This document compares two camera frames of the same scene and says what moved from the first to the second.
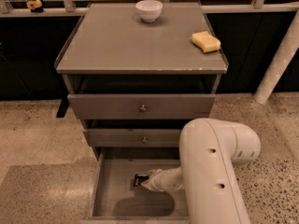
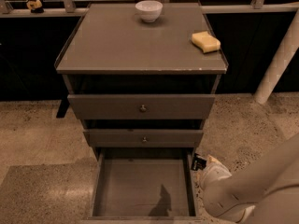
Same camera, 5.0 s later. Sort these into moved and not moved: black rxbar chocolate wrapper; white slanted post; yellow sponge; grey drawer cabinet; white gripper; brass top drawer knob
Moved: black rxbar chocolate wrapper; white gripper
Not moved: yellow sponge; brass top drawer knob; grey drawer cabinet; white slanted post
